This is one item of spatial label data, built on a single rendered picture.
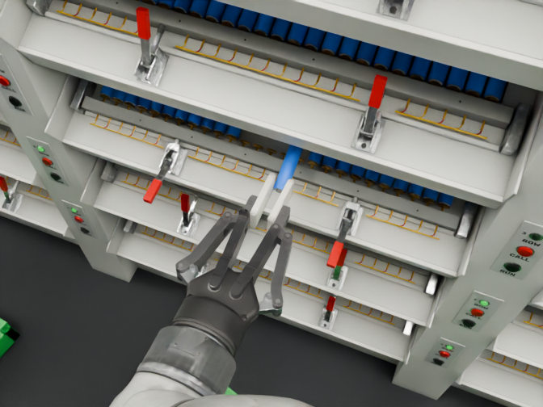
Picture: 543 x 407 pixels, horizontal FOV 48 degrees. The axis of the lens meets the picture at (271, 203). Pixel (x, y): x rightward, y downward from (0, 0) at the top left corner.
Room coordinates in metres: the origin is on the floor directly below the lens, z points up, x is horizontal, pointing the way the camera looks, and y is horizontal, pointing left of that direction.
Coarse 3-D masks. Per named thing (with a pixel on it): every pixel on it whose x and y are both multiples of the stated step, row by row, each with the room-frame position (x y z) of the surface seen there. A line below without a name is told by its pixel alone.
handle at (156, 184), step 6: (168, 162) 0.50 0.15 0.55; (162, 168) 0.49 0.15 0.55; (168, 168) 0.49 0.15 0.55; (162, 174) 0.48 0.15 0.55; (156, 180) 0.47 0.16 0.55; (162, 180) 0.47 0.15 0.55; (150, 186) 0.46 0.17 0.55; (156, 186) 0.46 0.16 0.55; (150, 192) 0.45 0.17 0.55; (156, 192) 0.45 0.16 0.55; (144, 198) 0.44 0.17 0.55; (150, 198) 0.44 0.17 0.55
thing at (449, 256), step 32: (64, 96) 0.59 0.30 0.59; (96, 96) 0.62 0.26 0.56; (64, 128) 0.57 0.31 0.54; (96, 128) 0.57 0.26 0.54; (192, 128) 0.56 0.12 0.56; (128, 160) 0.52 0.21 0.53; (160, 160) 0.52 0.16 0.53; (192, 160) 0.51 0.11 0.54; (224, 192) 0.47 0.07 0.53; (256, 192) 0.46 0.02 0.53; (320, 224) 0.41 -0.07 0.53; (384, 224) 0.41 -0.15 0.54; (416, 224) 0.40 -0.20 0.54; (480, 224) 0.38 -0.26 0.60; (416, 256) 0.36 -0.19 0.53; (448, 256) 0.36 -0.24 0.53
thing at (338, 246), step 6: (348, 222) 0.40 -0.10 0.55; (342, 228) 0.39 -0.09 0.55; (348, 228) 0.39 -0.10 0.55; (342, 234) 0.39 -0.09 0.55; (336, 240) 0.38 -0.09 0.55; (342, 240) 0.38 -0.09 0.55; (336, 246) 0.37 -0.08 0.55; (342, 246) 0.37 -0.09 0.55; (336, 252) 0.36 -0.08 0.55; (330, 258) 0.35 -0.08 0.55; (336, 258) 0.35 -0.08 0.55; (330, 264) 0.34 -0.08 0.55; (336, 264) 0.34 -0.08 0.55
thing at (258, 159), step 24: (96, 120) 0.58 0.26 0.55; (120, 120) 0.57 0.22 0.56; (144, 120) 0.56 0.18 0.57; (192, 144) 0.53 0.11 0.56; (216, 144) 0.52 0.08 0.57; (264, 168) 0.49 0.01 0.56; (336, 192) 0.45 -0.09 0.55; (360, 192) 0.44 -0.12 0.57; (384, 192) 0.44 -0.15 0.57; (432, 216) 0.40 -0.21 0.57; (456, 216) 0.40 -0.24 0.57
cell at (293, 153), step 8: (288, 152) 0.46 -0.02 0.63; (296, 152) 0.46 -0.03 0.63; (288, 160) 0.45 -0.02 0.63; (296, 160) 0.45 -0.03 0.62; (280, 168) 0.45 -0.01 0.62; (288, 168) 0.44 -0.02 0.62; (280, 176) 0.43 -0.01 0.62; (288, 176) 0.43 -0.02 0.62; (280, 184) 0.42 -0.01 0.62; (280, 192) 0.42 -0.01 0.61
